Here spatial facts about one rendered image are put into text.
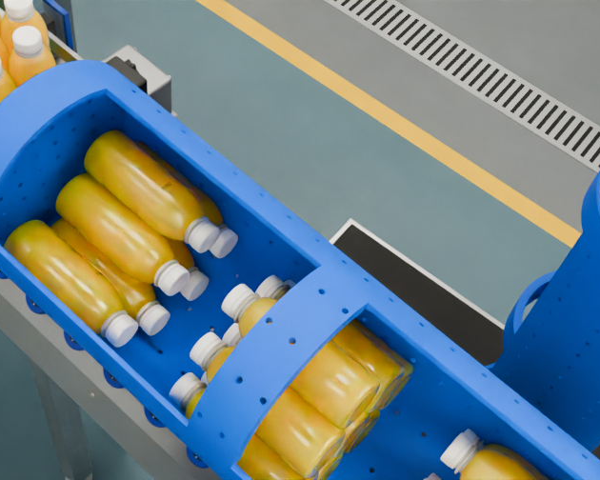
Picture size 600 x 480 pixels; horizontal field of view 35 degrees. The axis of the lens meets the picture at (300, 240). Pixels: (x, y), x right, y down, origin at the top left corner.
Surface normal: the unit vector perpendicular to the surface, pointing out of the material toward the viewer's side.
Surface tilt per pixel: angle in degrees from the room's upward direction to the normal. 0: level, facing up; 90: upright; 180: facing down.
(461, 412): 68
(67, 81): 11
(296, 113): 0
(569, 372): 90
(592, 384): 90
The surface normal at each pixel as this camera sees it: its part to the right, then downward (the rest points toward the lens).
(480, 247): 0.11, -0.54
